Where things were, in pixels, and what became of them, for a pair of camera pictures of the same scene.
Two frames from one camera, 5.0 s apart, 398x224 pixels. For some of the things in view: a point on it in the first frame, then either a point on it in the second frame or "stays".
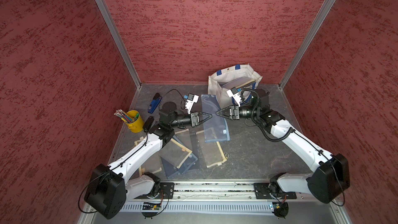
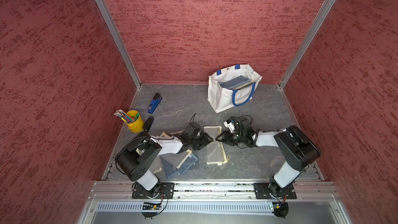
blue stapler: x=154 y=103 stays
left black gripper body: x=190 y=120 to x=199 y=142
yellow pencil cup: x=137 y=125 stays
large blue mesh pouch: x=216 y=129 to x=231 y=82
